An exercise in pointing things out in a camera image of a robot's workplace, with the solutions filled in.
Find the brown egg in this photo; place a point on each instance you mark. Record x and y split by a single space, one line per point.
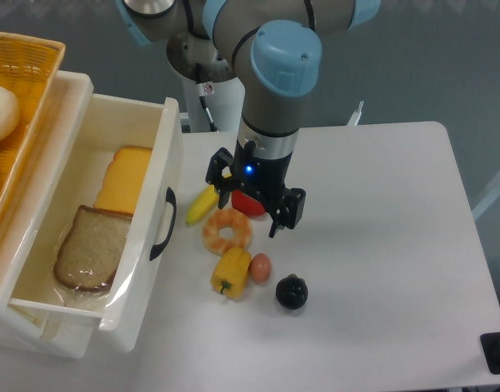
260 268

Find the yellow bell pepper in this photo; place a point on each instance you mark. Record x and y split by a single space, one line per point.
230 275

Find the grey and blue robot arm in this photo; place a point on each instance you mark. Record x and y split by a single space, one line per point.
274 49

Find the white plastic drawer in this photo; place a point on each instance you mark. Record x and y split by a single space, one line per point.
109 124

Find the white round bun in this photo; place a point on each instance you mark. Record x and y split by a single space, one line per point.
9 112

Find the brown bread slice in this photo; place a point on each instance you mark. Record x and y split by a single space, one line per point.
88 258

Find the black device at table edge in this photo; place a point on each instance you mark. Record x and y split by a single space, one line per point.
491 346

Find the orange toast slice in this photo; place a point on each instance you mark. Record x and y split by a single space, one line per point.
123 180

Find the black drawer handle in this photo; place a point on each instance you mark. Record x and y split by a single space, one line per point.
167 225

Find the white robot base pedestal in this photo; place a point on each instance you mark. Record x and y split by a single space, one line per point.
213 94

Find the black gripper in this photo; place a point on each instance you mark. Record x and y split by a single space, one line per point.
261 179

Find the red bell pepper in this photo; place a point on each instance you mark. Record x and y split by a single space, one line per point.
247 205

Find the yellow banana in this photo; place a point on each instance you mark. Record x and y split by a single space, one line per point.
202 205

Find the yellow wicker basket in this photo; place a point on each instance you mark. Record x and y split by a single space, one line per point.
28 66

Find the black round eggplant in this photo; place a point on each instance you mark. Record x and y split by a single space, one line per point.
292 292

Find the white plastic drawer cabinet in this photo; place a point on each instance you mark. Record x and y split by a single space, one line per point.
62 116

